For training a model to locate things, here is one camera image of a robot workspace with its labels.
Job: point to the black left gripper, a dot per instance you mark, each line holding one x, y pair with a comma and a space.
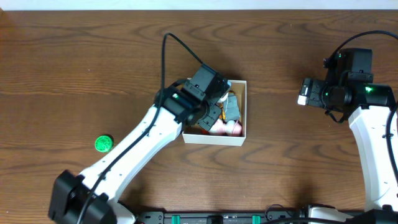
210, 115

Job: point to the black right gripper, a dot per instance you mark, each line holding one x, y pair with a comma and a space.
336, 110

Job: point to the yellow grey toy car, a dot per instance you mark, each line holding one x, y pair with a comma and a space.
229, 108

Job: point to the pink white duck figure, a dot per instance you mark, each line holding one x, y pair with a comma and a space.
230, 128

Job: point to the green round spinner toy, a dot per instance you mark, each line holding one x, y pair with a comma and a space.
104, 143

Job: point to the pig face rattle drum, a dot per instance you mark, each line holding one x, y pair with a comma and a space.
223, 98

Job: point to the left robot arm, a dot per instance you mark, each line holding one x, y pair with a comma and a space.
93, 195

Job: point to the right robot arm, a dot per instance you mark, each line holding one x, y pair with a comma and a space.
368, 108

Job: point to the white cardboard box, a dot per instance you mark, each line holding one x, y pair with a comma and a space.
195, 134

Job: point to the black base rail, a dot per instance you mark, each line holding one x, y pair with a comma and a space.
274, 212

